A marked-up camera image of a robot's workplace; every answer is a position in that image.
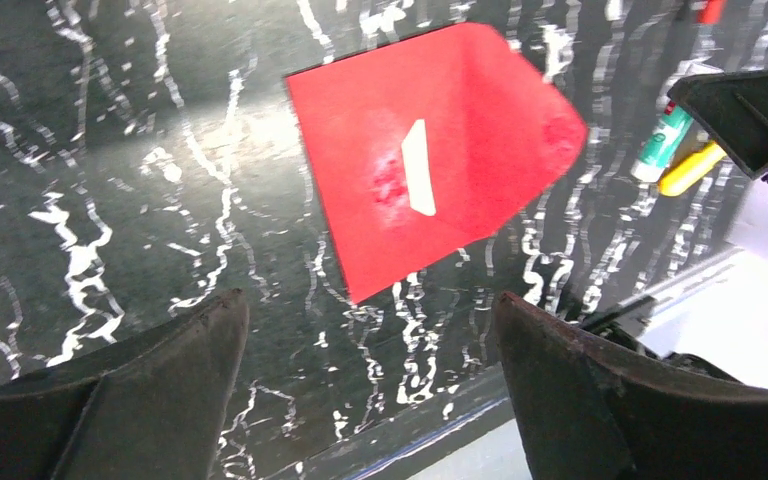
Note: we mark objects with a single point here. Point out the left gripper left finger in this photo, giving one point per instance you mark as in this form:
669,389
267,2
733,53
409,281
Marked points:
148,407

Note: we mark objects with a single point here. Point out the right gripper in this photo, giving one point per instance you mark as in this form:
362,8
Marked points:
733,109

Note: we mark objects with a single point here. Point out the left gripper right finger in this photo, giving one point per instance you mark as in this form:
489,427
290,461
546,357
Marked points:
588,408

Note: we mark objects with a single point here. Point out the green white glue stick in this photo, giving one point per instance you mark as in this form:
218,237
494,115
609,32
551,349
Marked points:
660,147

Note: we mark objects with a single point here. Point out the red envelope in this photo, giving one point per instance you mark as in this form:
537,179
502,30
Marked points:
428,144

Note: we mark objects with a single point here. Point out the cream paper letter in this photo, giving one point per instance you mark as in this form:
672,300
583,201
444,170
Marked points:
415,157

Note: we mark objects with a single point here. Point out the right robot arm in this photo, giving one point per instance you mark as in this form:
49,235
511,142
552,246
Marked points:
715,317

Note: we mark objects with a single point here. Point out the blue red screwdriver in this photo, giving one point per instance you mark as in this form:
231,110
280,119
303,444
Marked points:
710,12

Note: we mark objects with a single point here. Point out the yellow handled screwdriver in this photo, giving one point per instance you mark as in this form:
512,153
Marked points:
690,170

